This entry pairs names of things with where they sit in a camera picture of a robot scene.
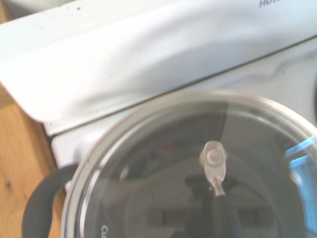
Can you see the white electric stove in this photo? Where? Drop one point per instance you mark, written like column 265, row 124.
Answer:
column 123, row 62

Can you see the black cooking pot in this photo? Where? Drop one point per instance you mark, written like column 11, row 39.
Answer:
column 37, row 198

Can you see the wooden butcher block board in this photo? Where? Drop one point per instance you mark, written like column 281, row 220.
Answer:
column 15, row 148

